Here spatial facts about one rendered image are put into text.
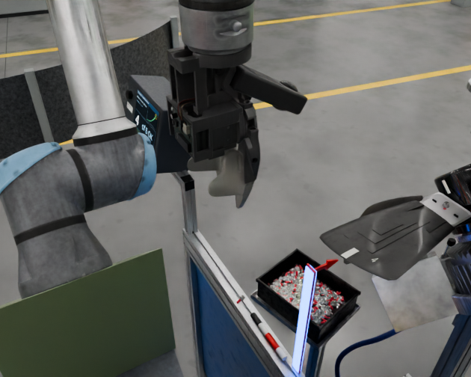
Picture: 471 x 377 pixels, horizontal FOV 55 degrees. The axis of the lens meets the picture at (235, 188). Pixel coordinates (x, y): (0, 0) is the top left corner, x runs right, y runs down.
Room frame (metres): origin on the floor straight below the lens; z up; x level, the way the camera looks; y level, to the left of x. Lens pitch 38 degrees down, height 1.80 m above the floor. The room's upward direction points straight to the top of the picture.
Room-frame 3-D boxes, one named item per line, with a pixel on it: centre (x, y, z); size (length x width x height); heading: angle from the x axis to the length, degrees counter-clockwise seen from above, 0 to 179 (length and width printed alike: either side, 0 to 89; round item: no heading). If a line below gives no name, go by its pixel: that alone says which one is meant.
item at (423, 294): (0.68, -0.41, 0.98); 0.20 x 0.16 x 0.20; 29
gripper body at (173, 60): (0.47, 0.02, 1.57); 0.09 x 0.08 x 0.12; 119
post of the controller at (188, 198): (1.01, 0.13, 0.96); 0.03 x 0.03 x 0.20; 29
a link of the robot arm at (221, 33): (0.47, 0.02, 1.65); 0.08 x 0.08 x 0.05
